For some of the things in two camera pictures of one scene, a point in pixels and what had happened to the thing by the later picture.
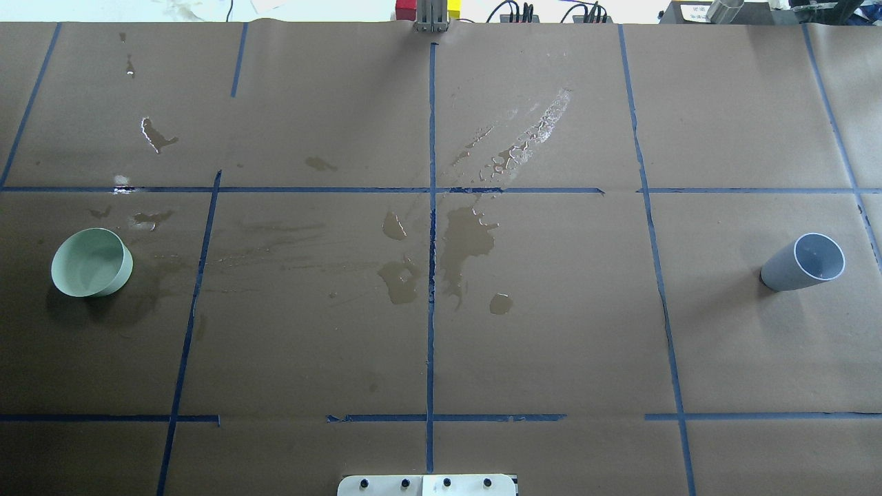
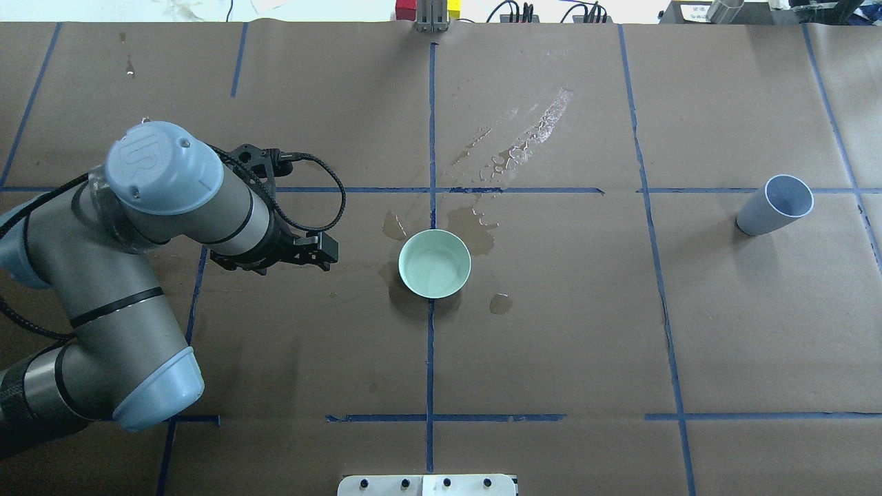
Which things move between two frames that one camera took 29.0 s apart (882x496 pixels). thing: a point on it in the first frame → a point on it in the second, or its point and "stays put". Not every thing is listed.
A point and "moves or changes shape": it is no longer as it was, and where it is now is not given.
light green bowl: [91, 262] moves or changes shape
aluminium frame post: [432, 16] stays put
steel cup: [724, 12] stays put
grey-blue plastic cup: [812, 259] → [784, 198]
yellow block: [454, 7] stays put
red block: [406, 9] stays put
